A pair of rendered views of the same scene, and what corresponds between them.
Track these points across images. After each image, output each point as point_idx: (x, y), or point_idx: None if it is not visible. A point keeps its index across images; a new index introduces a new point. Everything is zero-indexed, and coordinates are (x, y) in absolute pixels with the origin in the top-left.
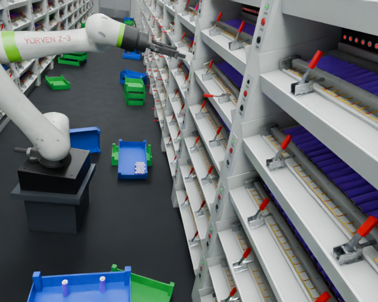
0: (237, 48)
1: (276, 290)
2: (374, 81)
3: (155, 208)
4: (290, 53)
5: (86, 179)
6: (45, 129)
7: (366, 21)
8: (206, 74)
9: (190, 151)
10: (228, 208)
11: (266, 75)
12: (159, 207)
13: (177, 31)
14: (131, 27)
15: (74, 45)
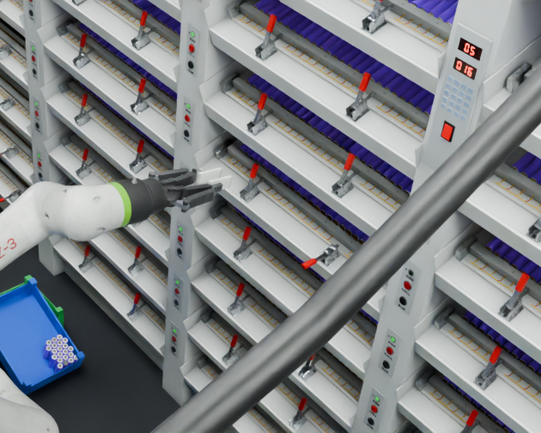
0: (348, 192)
1: None
2: None
3: (150, 427)
4: (464, 236)
5: None
6: (31, 426)
7: None
8: (249, 189)
9: (230, 314)
10: (394, 421)
11: (445, 273)
12: (157, 419)
13: (47, 17)
14: (134, 187)
15: (21, 249)
